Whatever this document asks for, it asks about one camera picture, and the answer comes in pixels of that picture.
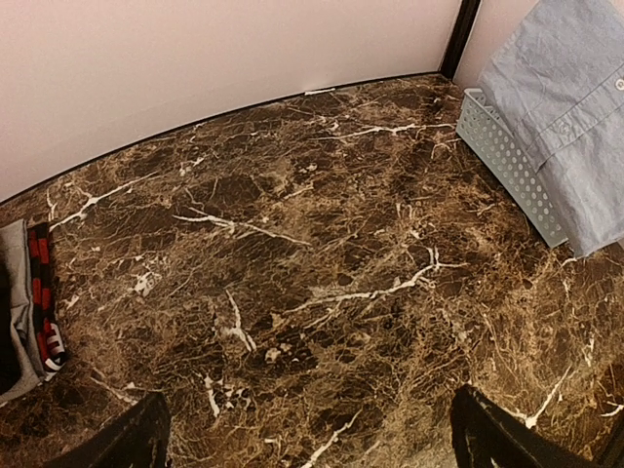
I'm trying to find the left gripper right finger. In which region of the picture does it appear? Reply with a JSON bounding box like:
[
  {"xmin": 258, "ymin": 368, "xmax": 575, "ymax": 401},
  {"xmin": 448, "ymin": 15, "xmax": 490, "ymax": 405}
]
[{"xmin": 450, "ymin": 385, "xmax": 598, "ymax": 468}]

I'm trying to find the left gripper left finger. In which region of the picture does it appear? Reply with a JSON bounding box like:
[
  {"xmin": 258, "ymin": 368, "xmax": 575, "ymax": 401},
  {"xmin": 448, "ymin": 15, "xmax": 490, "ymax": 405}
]
[{"xmin": 44, "ymin": 392, "xmax": 171, "ymax": 468}]

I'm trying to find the black red printed shirt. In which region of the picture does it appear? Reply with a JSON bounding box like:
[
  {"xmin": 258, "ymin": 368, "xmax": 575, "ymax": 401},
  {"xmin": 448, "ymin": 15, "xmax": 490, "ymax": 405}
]
[{"xmin": 27, "ymin": 222, "xmax": 68, "ymax": 381}]

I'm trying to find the grey shirt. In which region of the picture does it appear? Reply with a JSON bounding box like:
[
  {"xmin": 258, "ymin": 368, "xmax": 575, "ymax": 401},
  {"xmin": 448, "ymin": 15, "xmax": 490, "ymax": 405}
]
[{"xmin": 1, "ymin": 219, "xmax": 45, "ymax": 404}]

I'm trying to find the light blue plastic basket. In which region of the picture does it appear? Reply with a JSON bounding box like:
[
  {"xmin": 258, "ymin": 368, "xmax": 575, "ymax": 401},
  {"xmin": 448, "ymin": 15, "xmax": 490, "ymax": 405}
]
[{"xmin": 456, "ymin": 88, "xmax": 567, "ymax": 248}]

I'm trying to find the light blue long sleeve shirt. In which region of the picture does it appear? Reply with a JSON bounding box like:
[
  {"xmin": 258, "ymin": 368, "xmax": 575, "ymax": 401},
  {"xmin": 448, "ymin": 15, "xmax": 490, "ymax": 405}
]
[{"xmin": 478, "ymin": 1, "xmax": 623, "ymax": 256}]

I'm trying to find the right black frame post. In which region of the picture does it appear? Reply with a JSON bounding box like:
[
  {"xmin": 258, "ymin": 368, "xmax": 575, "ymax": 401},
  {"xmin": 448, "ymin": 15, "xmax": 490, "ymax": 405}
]
[{"xmin": 439, "ymin": 0, "xmax": 482, "ymax": 81}]

